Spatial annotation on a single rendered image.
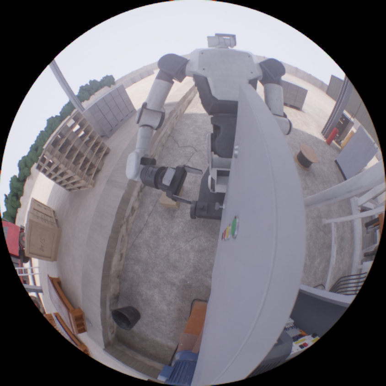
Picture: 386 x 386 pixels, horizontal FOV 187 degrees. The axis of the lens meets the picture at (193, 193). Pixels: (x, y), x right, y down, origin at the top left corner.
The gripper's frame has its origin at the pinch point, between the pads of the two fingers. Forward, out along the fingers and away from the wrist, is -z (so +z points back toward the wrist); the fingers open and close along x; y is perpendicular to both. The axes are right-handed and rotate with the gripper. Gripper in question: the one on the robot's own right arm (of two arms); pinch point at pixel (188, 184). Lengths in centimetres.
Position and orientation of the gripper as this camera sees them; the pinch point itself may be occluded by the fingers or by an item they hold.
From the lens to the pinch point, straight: 38.8
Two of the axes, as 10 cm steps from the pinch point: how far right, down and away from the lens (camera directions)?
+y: 2.4, 3.4, 9.1
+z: -9.1, -2.5, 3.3
